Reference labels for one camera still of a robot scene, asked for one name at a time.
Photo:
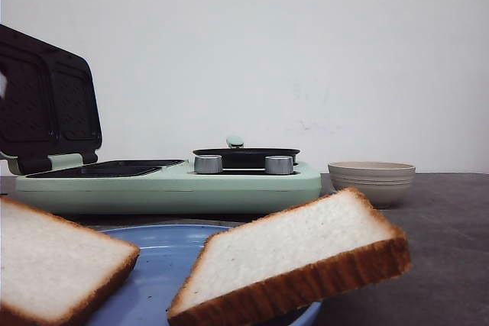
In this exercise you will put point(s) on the silver control knob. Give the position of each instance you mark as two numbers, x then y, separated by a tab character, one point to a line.
208	164
279	165

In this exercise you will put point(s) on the mint green breakfast maker base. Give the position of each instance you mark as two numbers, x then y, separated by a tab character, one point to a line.
163	187

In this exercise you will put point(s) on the right silver control knob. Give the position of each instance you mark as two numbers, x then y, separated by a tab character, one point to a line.
279	165

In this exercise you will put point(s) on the cream ribbed bowl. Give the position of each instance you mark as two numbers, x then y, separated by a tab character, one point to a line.
383	183

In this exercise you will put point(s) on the left silver control knob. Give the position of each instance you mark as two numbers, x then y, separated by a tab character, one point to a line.
208	164

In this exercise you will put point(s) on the black round frying pan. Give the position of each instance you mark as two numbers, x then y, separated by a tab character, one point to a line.
247	157

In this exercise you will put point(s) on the breakfast maker hinged lid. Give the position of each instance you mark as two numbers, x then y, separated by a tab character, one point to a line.
49	106

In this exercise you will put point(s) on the white bread slice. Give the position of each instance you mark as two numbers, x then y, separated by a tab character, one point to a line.
55	271
290	259

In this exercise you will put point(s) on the blue round plate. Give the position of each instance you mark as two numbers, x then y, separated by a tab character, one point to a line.
167	253

